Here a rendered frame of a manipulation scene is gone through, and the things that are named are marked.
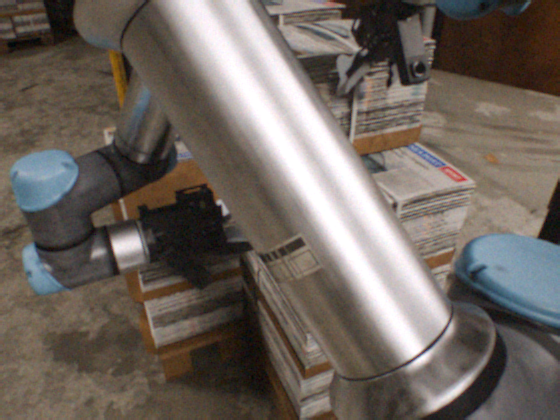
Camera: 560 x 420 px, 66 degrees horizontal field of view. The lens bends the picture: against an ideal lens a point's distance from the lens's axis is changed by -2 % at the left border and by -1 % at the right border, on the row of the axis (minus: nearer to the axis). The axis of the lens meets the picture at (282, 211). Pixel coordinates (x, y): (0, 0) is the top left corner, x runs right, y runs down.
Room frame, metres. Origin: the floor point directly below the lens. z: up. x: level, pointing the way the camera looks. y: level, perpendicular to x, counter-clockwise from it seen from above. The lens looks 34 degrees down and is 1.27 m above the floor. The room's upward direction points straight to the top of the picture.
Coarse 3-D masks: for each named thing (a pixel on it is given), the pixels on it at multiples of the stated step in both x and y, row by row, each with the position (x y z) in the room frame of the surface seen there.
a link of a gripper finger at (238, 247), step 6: (222, 240) 0.52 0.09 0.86; (210, 246) 0.51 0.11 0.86; (216, 246) 0.50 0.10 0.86; (222, 246) 0.50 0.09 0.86; (228, 246) 0.51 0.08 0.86; (234, 246) 0.51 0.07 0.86; (240, 246) 0.51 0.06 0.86; (246, 246) 0.51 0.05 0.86; (210, 252) 0.50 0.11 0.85; (216, 252) 0.50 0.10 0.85; (222, 252) 0.50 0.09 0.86; (228, 252) 0.50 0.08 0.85; (234, 252) 0.50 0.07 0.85; (240, 252) 0.51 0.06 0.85
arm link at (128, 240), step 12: (108, 228) 0.48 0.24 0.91; (120, 228) 0.48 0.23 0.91; (132, 228) 0.49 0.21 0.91; (120, 240) 0.47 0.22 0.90; (132, 240) 0.47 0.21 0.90; (144, 240) 0.48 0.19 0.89; (120, 252) 0.46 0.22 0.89; (132, 252) 0.46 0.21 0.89; (144, 252) 0.47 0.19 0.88; (120, 264) 0.45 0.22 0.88; (132, 264) 0.46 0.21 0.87; (144, 264) 0.47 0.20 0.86
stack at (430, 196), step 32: (384, 160) 0.84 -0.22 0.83; (416, 160) 0.84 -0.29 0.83; (384, 192) 0.71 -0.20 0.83; (416, 192) 0.71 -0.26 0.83; (448, 192) 0.73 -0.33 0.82; (416, 224) 0.71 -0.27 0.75; (448, 224) 0.75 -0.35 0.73; (256, 256) 0.90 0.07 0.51; (256, 320) 0.91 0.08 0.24; (288, 320) 0.70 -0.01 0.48; (256, 352) 0.96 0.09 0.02; (320, 352) 0.62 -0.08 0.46; (288, 384) 0.68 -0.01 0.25; (320, 384) 0.64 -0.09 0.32; (288, 416) 0.68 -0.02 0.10
